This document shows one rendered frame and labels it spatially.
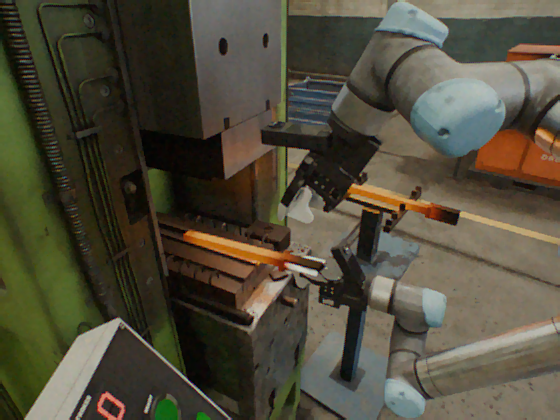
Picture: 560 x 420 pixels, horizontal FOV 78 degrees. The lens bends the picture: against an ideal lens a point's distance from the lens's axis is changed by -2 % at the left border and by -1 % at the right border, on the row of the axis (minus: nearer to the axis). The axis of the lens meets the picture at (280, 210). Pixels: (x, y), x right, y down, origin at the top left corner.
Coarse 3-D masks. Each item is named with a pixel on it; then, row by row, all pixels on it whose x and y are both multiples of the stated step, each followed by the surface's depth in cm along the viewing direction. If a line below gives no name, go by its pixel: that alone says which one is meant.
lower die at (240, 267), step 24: (168, 216) 110; (168, 240) 99; (240, 240) 99; (168, 264) 91; (192, 264) 91; (216, 264) 90; (240, 264) 90; (264, 264) 94; (192, 288) 89; (216, 288) 84; (240, 288) 84
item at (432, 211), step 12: (360, 192) 123; (372, 192) 121; (384, 192) 121; (396, 204) 117; (408, 204) 114; (420, 204) 113; (432, 204) 112; (432, 216) 112; (444, 216) 110; (456, 216) 107
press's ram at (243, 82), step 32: (128, 0) 53; (160, 0) 51; (192, 0) 49; (224, 0) 56; (256, 0) 64; (128, 32) 56; (160, 32) 53; (192, 32) 51; (224, 32) 57; (256, 32) 66; (128, 64) 59; (160, 64) 56; (192, 64) 53; (224, 64) 59; (256, 64) 69; (160, 96) 59; (192, 96) 56; (224, 96) 61; (256, 96) 71; (160, 128) 62; (192, 128) 59; (224, 128) 64
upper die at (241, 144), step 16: (240, 128) 68; (256, 128) 74; (144, 144) 73; (160, 144) 71; (176, 144) 69; (192, 144) 67; (208, 144) 66; (224, 144) 65; (240, 144) 70; (256, 144) 76; (160, 160) 73; (176, 160) 71; (192, 160) 69; (208, 160) 67; (224, 160) 66; (240, 160) 71; (208, 176) 69; (224, 176) 67
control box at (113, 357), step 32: (96, 352) 42; (128, 352) 45; (64, 384) 40; (96, 384) 40; (128, 384) 43; (160, 384) 48; (192, 384) 53; (32, 416) 38; (64, 416) 35; (96, 416) 38; (128, 416) 41; (192, 416) 50; (224, 416) 57
